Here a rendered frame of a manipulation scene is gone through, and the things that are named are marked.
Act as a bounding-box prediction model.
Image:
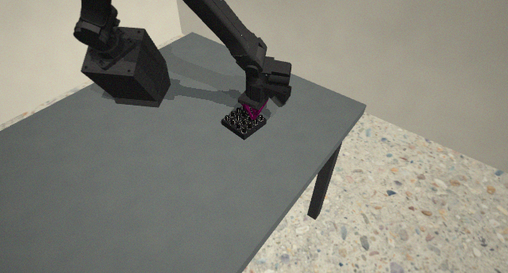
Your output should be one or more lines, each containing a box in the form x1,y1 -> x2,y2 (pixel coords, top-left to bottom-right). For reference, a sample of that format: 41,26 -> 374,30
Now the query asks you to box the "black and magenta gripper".
238,79 -> 269,120

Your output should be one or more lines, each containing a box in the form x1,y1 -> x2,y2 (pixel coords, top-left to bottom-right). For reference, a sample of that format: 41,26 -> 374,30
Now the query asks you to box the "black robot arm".
73,0 -> 291,107

